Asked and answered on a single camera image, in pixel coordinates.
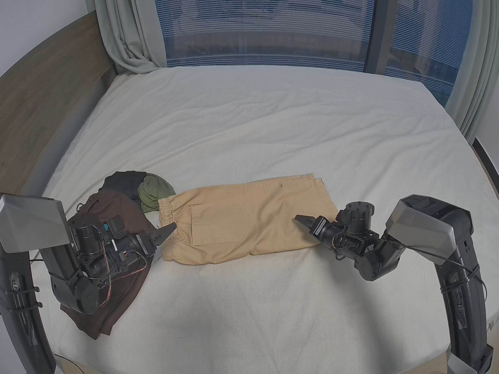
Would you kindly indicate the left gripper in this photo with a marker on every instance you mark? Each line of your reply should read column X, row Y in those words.
column 138, row 244

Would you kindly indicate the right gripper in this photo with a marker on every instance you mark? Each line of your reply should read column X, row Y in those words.
column 325, row 232

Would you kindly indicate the tan shorts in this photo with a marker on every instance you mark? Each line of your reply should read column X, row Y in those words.
column 249, row 216

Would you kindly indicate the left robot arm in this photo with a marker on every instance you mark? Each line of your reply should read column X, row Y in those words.
column 31, row 224

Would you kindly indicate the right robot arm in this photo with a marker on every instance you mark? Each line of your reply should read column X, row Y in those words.
column 421, row 224

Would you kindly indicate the bed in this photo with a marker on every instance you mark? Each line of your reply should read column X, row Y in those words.
column 273, row 131

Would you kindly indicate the green garment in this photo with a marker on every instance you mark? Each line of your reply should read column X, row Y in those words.
column 156, row 193

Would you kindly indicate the brown garment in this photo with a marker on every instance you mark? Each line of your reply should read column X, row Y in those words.
column 117, row 286

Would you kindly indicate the dark grey garment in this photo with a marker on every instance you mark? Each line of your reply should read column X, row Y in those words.
column 123, row 183

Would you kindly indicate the window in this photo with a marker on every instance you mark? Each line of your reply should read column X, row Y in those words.
column 273, row 21

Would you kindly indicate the pale green curtain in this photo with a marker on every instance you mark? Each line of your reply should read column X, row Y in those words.
column 121, row 21
column 481, row 72

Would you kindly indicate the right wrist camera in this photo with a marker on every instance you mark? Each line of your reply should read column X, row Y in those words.
column 342, row 216

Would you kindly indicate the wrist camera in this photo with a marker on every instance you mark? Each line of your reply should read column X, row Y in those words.
column 342, row 216
column 115, row 227

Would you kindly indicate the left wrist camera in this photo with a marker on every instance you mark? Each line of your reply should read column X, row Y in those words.
column 115, row 227

